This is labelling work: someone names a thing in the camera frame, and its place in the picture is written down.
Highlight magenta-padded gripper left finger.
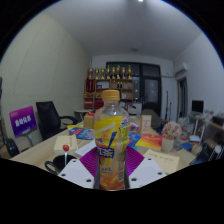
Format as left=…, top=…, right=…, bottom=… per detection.
left=57, top=146, right=100, bottom=190

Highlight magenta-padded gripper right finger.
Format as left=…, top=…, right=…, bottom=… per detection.
left=125, top=145, right=168, bottom=190

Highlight orange drink bottle yellow label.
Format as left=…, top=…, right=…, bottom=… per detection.
left=92, top=89, right=131, bottom=192

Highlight white booklet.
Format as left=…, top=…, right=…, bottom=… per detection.
left=74, top=139, right=97, bottom=158

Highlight orange red book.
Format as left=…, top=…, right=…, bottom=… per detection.
left=134, top=133, right=163, bottom=151

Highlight red-tipped white stick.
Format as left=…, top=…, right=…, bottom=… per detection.
left=62, top=144, right=70, bottom=167

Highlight large pale yellow notepad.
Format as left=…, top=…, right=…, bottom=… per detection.
left=143, top=148, right=181, bottom=175

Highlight small pale yellow notepad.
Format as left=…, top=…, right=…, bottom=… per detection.
left=53, top=134, right=79, bottom=154

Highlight blue magazine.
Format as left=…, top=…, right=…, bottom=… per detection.
left=68, top=126, right=95, bottom=141

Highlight small orange white carton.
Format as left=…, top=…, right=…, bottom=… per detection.
left=139, top=114, right=153, bottom=135

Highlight yellow gift box red ribbon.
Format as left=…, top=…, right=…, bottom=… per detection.
left=83, top=111, right=96, bottom=130

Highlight pink flowers in white pot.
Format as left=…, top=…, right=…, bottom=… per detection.
left=161, top=121, right=183, bottom=153

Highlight black office chair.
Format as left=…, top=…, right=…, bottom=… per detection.
left=35, top=100, right=79, bottom=141

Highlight pile of books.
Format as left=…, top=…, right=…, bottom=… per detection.
left=179, top=116, right=202, bottom=151

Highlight black framed glass door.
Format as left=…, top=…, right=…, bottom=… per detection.
left=105, top=61, right=163, bottom=117

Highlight purple sign board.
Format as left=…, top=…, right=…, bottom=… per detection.
left=9, top=105, right=38, bottom=138

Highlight black computer monitor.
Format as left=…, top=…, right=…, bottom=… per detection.
left=191, top=99, right=205, bottom=115

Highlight wooden shelf unit with trophies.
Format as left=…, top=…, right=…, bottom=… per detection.
left=83, top=64, right=134, bottom=110

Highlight wooden side desk white legs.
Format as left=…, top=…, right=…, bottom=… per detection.
left=188, top=113, right=224, bottom=158

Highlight white wall air conditioner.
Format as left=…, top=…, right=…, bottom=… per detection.
left=174, top=62, right=189, bottom=80

